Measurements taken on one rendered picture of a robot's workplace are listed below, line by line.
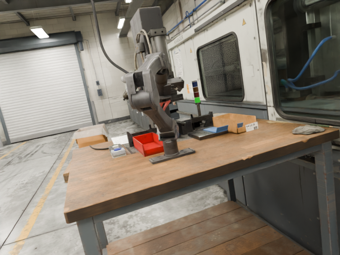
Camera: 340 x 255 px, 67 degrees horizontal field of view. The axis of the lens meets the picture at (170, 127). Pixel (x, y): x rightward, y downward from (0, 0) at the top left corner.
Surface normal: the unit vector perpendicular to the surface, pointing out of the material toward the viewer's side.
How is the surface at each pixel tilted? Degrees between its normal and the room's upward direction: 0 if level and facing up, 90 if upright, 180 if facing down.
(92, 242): 90
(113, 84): 90
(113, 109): 90
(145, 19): 90
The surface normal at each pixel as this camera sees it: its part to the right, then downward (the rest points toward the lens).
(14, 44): 0.27, 0.14
